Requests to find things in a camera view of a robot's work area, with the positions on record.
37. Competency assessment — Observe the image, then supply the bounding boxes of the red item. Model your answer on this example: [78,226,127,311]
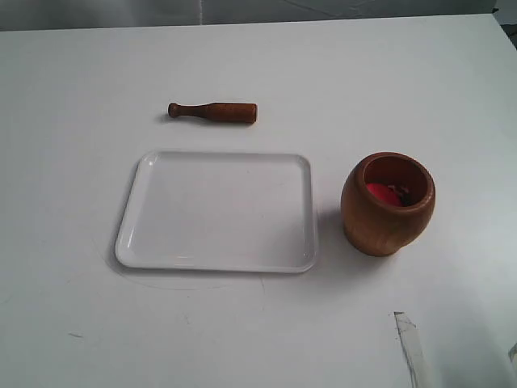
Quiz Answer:
[366,183,403,207]

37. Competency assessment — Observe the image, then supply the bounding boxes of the white rectangular plastic tray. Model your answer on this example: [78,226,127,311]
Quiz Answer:
[115,150,318,274]

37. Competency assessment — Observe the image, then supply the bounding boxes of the brown wooden pestle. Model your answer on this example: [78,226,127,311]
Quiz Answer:
[167,103,258,124]

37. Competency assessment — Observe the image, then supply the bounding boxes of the clear tape strip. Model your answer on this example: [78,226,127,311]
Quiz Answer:
[394,311,432,388]

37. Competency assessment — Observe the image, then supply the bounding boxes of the brown wooden mortar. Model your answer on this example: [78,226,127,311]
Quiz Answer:
[340,152,436,257]

